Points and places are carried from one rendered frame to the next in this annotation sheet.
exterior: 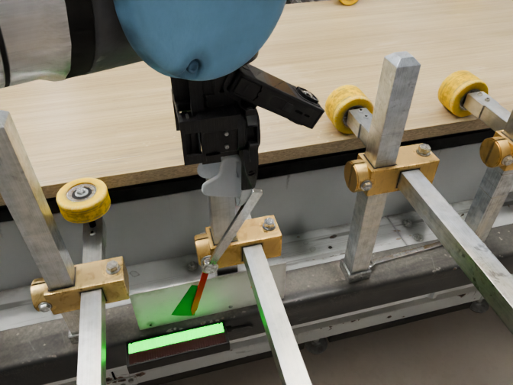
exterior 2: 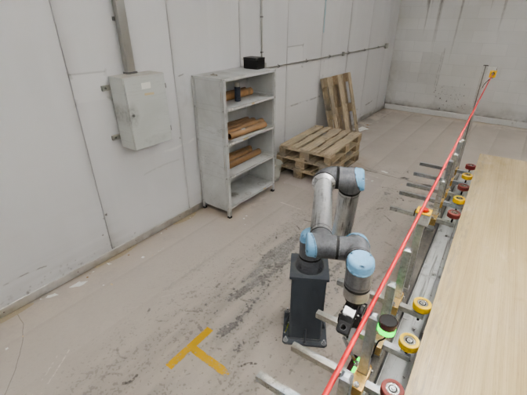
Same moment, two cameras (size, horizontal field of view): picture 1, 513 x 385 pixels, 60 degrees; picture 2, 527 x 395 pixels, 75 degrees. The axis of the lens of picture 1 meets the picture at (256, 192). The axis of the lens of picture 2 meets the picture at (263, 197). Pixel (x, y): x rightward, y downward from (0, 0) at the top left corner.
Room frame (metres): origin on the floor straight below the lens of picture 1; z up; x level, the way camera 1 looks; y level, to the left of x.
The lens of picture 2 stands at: (0.87, -0.82, 2.09)
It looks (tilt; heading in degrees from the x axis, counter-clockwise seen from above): 28 degrees down; 138
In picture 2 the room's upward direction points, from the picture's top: straight up
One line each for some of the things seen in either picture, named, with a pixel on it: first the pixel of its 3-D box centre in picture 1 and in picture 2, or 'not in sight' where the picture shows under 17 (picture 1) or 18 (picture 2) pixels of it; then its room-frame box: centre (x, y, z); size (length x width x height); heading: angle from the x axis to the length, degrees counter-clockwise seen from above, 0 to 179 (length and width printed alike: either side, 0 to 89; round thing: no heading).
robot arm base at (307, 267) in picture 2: not in sight; (310, 259); (-0.29, 0.63, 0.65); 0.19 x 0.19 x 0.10
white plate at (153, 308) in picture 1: (212, 296); not in sight; (0.45, 0.07, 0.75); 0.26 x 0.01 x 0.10; 105
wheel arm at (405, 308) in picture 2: not in sight; (378, 297); (0.29, 0.48, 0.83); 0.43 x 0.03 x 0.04; 15
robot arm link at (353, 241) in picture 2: not in sight; (354, 250); (0.33, 0.12, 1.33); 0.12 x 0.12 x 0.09; 38
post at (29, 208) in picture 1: (53, 259); (383, 324); (0.42, 0.29, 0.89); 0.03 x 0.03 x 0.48; 15
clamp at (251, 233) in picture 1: (237, 241); (361, 378); (0.49, 0.03, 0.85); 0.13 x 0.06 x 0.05; 105
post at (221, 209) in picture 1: (221, 207); (365, 360); (0.48, 0.05, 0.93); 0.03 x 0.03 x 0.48; 15
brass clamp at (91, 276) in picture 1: (82, 286); (379, 338); (0.42, 0.27, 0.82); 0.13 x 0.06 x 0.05; 105
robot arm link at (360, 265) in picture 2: not in sight; (359, 271); (0.41, 0.04, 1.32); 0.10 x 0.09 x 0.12; 128
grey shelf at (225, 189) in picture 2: not in sight; (238, 140); (-2.24, 1.55, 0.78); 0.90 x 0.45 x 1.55; 102
